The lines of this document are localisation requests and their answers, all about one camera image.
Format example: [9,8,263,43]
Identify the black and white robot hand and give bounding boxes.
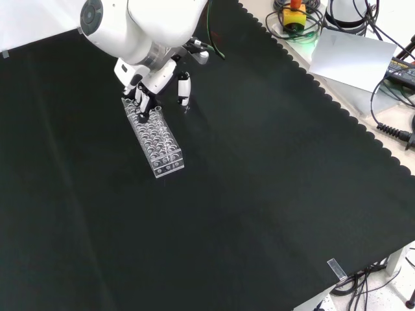
[113,53,193,126]

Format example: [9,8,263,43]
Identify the clear glass test tube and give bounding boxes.
[154,105,165,134]

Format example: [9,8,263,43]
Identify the clear plastic test tube rack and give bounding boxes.
[121,96,186,179]

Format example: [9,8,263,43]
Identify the black bench cloth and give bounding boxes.
[0,0,415,311]

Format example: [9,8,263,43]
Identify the yellow stop button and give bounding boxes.
[282,0,307,34]

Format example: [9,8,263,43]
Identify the pale board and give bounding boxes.
[307,27,399,95]

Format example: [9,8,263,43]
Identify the black power adapter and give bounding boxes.
[385,56,415,89]

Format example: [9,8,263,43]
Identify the black tripod leg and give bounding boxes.
[403,248,415,308]

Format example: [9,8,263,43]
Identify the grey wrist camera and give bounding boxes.
[189,38,211,66]

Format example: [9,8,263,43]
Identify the green cable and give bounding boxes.
[206,0,227,62]

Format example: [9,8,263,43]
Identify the black cables round stop button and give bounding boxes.
[265,0,328,41]

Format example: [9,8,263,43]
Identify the black cable with ribbed plug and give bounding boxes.
[370,76,415,150]

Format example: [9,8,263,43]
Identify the black cables under bench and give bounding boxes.
[329,255,401,311]

